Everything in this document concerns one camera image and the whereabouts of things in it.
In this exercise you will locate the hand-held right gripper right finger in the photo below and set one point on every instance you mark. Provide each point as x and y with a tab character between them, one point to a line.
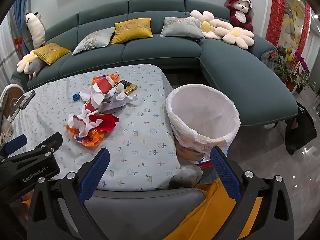
225	172

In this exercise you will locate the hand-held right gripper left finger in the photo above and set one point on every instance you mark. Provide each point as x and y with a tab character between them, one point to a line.
95	175

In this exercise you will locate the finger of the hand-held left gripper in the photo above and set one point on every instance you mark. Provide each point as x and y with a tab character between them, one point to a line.
51	140
15	143

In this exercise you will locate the white paper cup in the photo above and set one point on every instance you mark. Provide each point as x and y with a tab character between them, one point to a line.
91	103

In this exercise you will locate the waste bin with white liner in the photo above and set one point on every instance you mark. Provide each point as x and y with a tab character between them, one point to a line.
202	115

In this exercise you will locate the white printed paper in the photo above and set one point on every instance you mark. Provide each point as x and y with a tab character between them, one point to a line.
110	105

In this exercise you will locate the white paper towel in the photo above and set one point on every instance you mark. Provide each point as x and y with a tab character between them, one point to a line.
86	91
122	96
80	122

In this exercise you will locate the orange snack wrapper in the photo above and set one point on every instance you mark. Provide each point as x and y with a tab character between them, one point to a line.
96	80
92	138

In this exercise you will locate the black comb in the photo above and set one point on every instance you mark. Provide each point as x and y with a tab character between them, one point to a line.
27	100

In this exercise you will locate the round wooden tray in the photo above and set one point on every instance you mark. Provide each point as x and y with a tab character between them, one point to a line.
11	97

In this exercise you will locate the yellow cloth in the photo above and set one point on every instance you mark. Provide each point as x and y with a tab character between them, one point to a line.
212	217

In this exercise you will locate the blue crumpled plastic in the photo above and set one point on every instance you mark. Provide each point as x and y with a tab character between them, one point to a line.
76	97

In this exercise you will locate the red wrapper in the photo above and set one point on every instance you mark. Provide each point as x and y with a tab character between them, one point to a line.
105	120

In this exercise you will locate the grey chair seat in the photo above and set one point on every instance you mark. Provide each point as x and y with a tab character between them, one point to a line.
140	210

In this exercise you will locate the floral printed tablecloth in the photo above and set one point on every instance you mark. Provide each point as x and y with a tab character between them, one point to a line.
145	130

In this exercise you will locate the grey plush mouse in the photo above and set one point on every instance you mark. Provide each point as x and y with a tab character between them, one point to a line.
35	66

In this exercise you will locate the red and white packet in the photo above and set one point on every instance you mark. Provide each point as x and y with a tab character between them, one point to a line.
103	85

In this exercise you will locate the white flower cushion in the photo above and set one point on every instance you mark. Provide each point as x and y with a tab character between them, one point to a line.
235	33
205	26
23	63

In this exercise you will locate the black bag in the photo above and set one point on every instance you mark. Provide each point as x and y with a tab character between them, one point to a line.
300	132

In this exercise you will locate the yellow embroidered cushion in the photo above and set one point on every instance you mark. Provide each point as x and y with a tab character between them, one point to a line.
51	52
132	30

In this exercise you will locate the black and gold box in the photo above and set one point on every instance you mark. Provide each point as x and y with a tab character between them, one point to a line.
128	86

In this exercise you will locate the red curtain bow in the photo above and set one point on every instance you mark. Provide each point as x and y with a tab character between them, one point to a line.
18	42

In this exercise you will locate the grey embroidered cushion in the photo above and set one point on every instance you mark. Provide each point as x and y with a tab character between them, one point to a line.
93	41
178	27

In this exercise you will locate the long white plush toy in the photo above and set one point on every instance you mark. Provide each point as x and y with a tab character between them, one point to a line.
36	30

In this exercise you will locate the green potted plant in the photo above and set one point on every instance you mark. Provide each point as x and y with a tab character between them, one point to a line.
282	67

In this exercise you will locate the teal sofa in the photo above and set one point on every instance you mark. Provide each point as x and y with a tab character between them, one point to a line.
150	52

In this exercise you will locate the purple orchid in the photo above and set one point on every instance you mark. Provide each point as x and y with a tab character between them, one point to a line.
301	62

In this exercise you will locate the blue curtain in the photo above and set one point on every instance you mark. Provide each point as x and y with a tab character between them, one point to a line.
23	7

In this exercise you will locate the red teddy bear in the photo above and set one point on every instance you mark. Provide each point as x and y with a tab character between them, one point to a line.
240	12

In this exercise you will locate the red patterned wall panel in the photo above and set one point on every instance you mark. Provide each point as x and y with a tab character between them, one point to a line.
276	10

